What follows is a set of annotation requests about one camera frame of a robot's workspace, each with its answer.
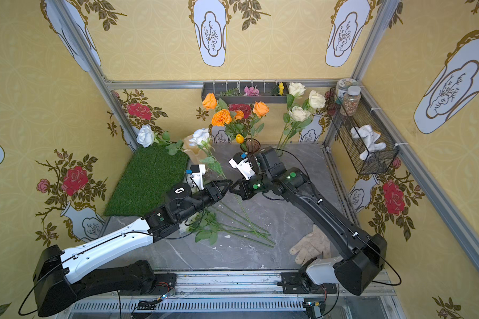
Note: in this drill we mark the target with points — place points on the white rose stem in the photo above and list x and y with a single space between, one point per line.
299 116

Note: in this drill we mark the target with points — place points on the glass jar with white lid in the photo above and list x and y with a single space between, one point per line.
342 87

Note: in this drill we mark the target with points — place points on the bottle with colourful beads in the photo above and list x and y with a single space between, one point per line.
351 101

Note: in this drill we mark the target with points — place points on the yellow orange tulip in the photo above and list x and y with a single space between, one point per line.
240 139

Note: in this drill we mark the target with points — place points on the orange rose stem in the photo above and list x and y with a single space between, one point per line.
260 110

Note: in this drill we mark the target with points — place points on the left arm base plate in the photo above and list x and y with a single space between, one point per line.
164 282

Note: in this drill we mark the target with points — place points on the orange rose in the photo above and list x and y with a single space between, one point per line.
210 102
239 115

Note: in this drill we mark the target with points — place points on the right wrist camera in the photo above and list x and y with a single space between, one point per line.
241 162

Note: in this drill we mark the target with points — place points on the black wire wall basket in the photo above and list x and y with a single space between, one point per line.
378 162

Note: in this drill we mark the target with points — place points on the cream ruffled vase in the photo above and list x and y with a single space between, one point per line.
193 152

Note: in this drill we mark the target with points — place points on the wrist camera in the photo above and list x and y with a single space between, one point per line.
195 176
241 162

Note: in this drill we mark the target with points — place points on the grey wall planter tray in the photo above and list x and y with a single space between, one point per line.
232 92

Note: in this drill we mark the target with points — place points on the beige work glove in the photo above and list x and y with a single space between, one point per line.
314 245

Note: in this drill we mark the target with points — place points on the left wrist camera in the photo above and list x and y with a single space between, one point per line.
195 176

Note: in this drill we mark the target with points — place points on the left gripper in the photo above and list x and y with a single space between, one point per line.
209 191

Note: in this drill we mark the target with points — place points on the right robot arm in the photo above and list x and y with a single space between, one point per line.
363 255

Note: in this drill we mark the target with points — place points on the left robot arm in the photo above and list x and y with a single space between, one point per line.
62 277

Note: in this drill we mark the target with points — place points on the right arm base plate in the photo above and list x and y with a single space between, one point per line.
294 283

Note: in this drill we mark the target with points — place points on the white cloth in basket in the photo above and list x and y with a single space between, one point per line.
369 138

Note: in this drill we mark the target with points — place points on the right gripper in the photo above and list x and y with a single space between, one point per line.
249 186

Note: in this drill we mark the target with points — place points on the yellow flower in tray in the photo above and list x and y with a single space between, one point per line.
281 88

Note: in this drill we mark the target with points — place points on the pink flower in tray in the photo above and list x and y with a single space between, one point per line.
251 91

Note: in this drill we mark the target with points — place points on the green artificial grass mat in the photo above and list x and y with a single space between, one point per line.
149 175

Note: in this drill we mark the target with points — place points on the orange marigold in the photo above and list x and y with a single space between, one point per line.
222 118

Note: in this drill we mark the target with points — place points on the purple glass vase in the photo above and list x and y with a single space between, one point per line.
250 145

